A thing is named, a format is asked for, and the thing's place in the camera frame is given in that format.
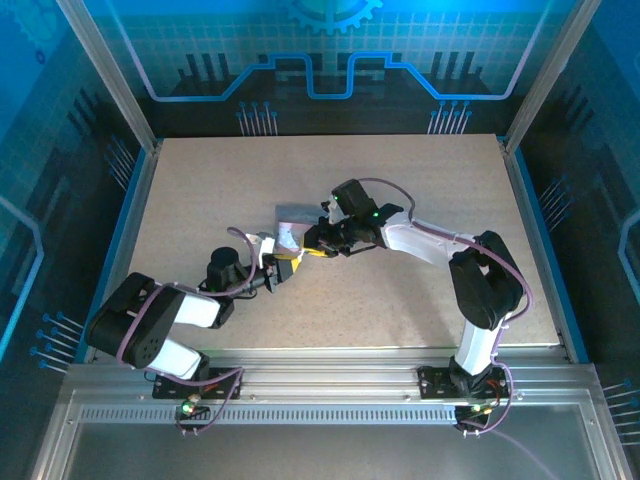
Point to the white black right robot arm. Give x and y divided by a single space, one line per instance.
480 295

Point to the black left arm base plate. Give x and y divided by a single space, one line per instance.
165 387

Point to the aluminium table side rail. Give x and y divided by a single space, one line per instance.
538 250
126 250

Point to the aluminium mounting rail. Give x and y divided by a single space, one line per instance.
325 375

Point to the aluminium frame post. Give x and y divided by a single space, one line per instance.
548 75
112 75

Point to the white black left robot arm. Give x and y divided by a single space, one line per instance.
140 345

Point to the grey metal plate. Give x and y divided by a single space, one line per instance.
325 455

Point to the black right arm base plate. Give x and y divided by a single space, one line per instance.
432 382

